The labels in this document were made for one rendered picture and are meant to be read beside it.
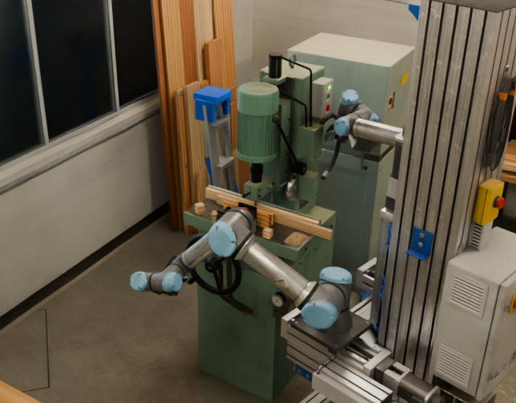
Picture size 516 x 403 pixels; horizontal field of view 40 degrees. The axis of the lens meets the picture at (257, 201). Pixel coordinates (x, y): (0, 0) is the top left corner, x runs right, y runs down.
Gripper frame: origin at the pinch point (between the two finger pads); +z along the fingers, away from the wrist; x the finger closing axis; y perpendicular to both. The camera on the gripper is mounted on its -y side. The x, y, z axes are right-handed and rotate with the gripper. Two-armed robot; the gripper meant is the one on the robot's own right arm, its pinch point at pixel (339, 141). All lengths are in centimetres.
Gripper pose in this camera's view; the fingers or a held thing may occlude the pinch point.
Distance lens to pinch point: 335.2
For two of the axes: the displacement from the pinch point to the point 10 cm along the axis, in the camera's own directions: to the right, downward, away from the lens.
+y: -2.4, 8.0, -5.4
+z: -0.5, 5.5, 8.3
